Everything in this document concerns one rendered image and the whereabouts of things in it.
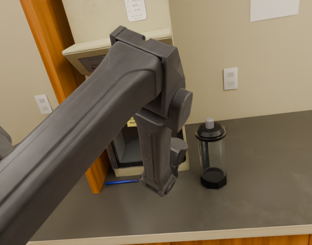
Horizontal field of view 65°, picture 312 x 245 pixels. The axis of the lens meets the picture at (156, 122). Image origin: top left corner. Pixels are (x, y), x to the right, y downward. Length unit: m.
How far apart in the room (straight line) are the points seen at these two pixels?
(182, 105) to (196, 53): 0.98
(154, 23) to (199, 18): 0.47
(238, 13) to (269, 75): 0.35
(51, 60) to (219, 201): 0.72
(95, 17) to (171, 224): 0.71
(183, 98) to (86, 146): 0.15
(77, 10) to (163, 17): 0.27
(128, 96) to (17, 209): 0.13
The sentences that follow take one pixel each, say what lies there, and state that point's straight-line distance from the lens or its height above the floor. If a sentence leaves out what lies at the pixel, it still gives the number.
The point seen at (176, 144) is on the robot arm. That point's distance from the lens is 0.69.
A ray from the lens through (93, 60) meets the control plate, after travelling 0.80.
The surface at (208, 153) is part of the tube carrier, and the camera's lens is 0.87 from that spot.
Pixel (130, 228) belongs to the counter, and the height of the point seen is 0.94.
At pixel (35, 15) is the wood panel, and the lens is 0.83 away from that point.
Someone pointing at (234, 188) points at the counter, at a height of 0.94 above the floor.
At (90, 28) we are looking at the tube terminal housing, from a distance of 0.87.
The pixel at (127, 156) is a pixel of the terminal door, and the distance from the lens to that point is 1.02.
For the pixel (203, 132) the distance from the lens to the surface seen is 0.84.
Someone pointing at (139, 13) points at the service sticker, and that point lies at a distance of 0.83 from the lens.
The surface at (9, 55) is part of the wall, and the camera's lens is 1.53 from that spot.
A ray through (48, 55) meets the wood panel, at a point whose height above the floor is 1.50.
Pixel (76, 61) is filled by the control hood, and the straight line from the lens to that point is 0.82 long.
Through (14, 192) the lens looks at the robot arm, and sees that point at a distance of 0.21.
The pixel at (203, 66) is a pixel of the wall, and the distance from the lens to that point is 1.31.
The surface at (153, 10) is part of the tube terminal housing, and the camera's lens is 0.83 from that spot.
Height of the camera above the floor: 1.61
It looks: 27 degrees down
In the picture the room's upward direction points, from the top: 11 degrees counter-clockwise
